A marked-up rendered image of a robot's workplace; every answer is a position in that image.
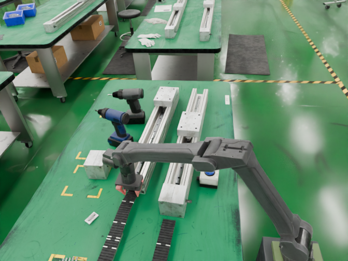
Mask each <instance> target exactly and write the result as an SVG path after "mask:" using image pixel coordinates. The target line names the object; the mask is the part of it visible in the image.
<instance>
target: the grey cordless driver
mask: <svg viewBox="0 0 348 261"><path fill-rule="evenodd" d="M108 95H112V96H113V97H115V98H118V99H126V101H127V104H129V106H130V109H128V110H127V111H126V113H128V114H129V122H128V123H127V124H144V122H145V118H146V116H145V111H143V110H142V109H141V105H140V103H139V100H138V99H140V98H143V97H144V92H143V89H140V88H136V89H119V90H118V91H115V92H113V93H112V94H108ZM127 124H126V125H127Z"/></svg>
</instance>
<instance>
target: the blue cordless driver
mask: <svg viewBox="0 0 348 261"><path fill-rule="evenodd" d="M95 111H97V112H98V114H99V115H101V116H102V118H103V119H107V120H109V121H111V123H112V125H113V126H114V129H115V131H114V132H113V133H112V134H111V135H110V137H109V138H108V143H109V145H111V146H114V147H118V146H119V145H120V144H121V143H122V141H126V140H131V141H132V142H134V140H133V137H132V136H130V134H129V133H126V129H125V127H124V124H127V123H128V122H129V114H128V113H126V112H122V111H118V110H114V109H109V108H104V109H99V110H95Z"/></svg>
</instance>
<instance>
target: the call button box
mask: <svg viewBox="0 0 348 261"><path fill-rule="evenodd" d="M197 180H199V183H200V184H199V186H200V187H207V188H211V189H217V188H218V180H219V170H215V171H214V174H212V175H207V174H206V173H205V172H200V177H199V176H197Z"/></svg>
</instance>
